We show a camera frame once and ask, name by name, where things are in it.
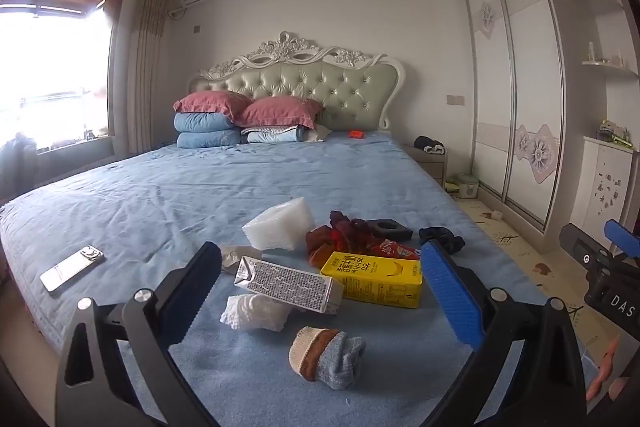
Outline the blue bed sheet mattress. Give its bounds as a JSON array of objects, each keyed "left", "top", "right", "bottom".
[{"left": 1, "top": 133, "right": 544, "bottom": 426}]

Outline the grey crumpled wrapper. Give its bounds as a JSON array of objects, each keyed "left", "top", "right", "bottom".
[{"left": 220, "top": 246, "right": 262, "bottom": 275}]

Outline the white flowered cabinet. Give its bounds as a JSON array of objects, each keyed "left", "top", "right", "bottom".
[{"left": 570, "top": 136, "right": 639, "bottom": 239}]

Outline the red snack wrapper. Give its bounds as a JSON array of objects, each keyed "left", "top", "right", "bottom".
[{"left": 368, "top": 239, "right": 420, "bottom": 260}]

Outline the green white storage box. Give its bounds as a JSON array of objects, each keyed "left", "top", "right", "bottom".
[{"left": 445, "top": 173, "right": 480, "bottom": 199}]

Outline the light blue folded blanket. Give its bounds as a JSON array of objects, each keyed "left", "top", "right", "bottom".
[{"left": 241, "top": 124, "right": 331, "bottom": 143}]

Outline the black scrunched cloth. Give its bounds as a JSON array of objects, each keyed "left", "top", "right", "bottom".
[{"left": 419, "top": 227, "right": 465, "bottom": 256}]

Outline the white sliding wardrobe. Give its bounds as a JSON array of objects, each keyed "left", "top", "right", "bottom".
[{"left": 465, "top": 0, "right": 564, "bottom": 230}]

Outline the window with brown blind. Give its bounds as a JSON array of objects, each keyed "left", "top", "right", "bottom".
[{"left": 1, "top": 0, "right": 124, "bottom": 150}]

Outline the red cloth pile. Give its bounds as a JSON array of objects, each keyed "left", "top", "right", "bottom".
[{"left": 305, "top": 210, "right": 382, "bottom": 269}]

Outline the blue folded quilt lower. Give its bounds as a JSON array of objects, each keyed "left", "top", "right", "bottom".
[{"left": 177, "top": 129, "right": 242, "bottom": 148}]

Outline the beige curtain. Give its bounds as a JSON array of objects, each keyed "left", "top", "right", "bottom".
[{"left": 127, "top": 0, "right": 167, "bottom": 155}]

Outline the black square foam ring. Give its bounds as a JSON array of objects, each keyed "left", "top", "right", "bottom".
[{"left": 365, "top": 218, "right": 414, "bottom": 242}]

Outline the left pink pillow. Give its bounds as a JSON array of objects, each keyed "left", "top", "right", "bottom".
[{"left": 172, "top": 90, "right": 253, "bottom": 121}]

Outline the yellow drink carton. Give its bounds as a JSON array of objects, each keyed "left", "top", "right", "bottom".
[{"left": 320, "top": 251, "right": 423, "bottom": 309}]

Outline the black white bag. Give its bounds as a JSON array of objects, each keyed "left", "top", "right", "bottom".
[{"left": 413, "top": 135, "right": 446, "bottom": 155}]

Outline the pink pillow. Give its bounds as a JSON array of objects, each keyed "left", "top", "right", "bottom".
[
  {"left": 234, "top": 96, "right": 323, "bottom": 129},
  {"left": 172, "top": 90, "right": 253, "bottom": 121}
]

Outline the grey bedside table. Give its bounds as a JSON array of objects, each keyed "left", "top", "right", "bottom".
[{"left": 402, "top": 145, "right": 447, "bottom": 186}]

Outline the green tufted headboard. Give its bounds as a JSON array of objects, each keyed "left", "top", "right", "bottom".
[{"left": 188, "top": 31, "right": 406, "bottom": 132}]

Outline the silver phone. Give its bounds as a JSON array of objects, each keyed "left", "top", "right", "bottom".
[{"left": 40, "top": 245, "right": 104, "bottom": 293}]

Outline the grey brown sock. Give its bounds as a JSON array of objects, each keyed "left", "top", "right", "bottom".
[{"left": 288, "top": 326, "right": 367, "bottom": 390}]

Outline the cartoon floor mat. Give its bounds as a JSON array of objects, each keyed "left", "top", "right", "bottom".
[{"left": 456, "top": 199, "right": 637, "bottom": 400}]

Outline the right pink pillow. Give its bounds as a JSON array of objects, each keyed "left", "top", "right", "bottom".
[{"left": 234, "top": 96, "right": 323, "bottom": 129}]

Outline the white tissue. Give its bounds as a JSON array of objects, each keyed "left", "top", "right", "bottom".
[{"left": 220, "top": 294, "right": 293, "bottom": 333}]

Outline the white grey milk carton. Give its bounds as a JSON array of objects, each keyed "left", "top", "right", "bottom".
[{"left": 234, "top": 257, "right": 344, "bottom": 315}]

